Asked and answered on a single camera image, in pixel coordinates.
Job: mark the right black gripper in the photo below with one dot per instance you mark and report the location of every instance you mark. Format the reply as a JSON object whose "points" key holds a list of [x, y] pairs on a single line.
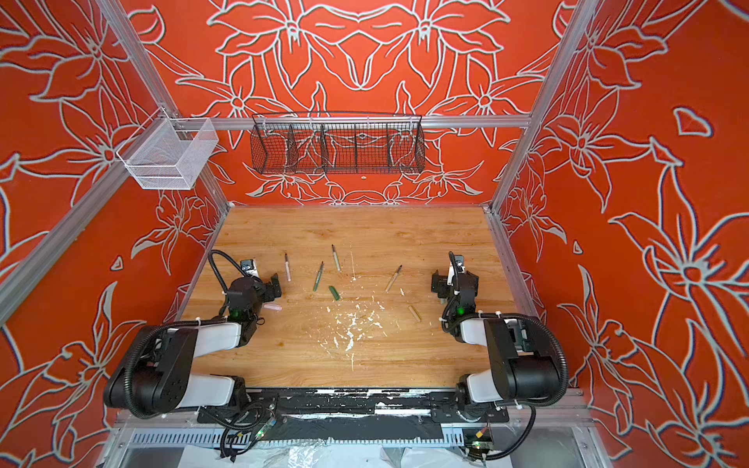
{"points": [[441, 285]]}

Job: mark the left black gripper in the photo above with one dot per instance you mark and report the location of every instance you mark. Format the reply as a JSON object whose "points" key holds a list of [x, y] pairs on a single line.
{"points": [[271, 287]]}

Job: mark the tan pen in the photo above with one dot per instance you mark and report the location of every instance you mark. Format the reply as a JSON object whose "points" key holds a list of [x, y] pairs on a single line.
{"points": [[393, 279]]}

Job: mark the light green pen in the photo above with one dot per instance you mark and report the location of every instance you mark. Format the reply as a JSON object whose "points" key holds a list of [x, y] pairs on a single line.
{"points": [[336, 258]]}

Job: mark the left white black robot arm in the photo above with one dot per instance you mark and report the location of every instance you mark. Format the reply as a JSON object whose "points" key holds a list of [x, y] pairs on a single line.
{"points": [[156, 375]]}

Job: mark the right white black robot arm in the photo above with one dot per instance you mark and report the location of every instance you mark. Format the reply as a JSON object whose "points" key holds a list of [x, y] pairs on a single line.
{"points": [[527, 363]]}

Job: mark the pink pen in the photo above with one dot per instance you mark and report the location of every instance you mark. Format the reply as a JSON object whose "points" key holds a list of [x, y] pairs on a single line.
{"points": [[287, 267]]}

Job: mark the tan pen cap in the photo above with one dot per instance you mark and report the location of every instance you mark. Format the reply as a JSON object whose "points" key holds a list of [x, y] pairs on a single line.
{"points": [[414, 313]]}

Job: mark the dark green pen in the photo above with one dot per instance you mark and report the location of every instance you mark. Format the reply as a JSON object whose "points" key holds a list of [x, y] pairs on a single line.
{"points": [[318, 277]]}

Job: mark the dark green pen cap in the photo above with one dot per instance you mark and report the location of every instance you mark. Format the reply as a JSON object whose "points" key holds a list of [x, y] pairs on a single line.
{"points": [[334, 293]]}

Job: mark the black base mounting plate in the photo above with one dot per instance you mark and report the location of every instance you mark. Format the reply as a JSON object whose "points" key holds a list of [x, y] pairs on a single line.
{"points": [[440, 405]]}

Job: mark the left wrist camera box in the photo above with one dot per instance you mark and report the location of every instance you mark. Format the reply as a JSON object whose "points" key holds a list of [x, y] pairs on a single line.
{"points": [[249, 267]]}

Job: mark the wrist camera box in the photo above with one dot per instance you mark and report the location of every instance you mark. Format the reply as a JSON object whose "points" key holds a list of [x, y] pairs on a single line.
{"points": [[457, 264], [249, 267]]}

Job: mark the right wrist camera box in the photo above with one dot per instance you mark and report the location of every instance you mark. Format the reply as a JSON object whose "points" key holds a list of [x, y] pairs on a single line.
{"points": [[457, 264]]}

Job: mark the white wire mesh basket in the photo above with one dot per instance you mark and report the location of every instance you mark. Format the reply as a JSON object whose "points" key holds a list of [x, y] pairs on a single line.
{"points": [[166, 156]]}

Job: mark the black wire mesh basket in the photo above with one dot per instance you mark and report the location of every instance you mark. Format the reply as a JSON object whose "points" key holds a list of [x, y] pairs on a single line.
{"points": [[344, 144]]}

